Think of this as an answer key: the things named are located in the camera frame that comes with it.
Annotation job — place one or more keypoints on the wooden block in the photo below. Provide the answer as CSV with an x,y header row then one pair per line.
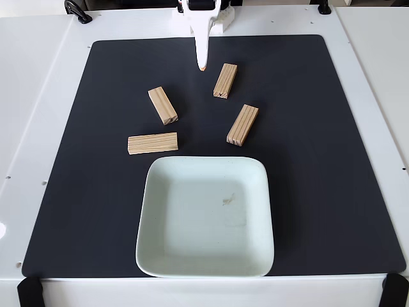
x,y
225,80
152,143
163,105
243,124

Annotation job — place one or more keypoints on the pale green square plate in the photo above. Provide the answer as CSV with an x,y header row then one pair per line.
x,y
166,198

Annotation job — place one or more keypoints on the black base clamp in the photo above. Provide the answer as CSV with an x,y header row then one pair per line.
x,y
225,3

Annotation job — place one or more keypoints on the black table clamp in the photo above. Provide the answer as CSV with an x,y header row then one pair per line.
x,y
78,11
324,8

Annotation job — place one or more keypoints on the black table mat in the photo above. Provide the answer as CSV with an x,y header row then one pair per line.
x,y
303,160

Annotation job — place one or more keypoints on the black corner bracket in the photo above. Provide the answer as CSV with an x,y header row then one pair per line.
x,y
396,291
29,292

